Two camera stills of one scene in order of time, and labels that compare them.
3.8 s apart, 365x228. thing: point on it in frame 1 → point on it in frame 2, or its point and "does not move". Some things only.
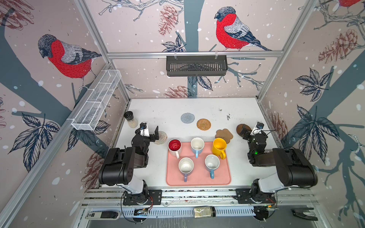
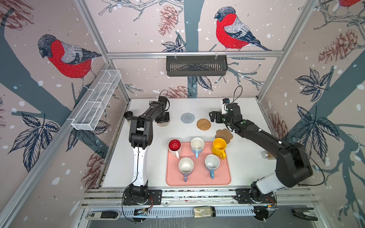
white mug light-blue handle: [197, 145] does not move
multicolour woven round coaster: [162, 137] → [163, 124]
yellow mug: [218, 147] does not move
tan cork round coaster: [203, 124] does not move
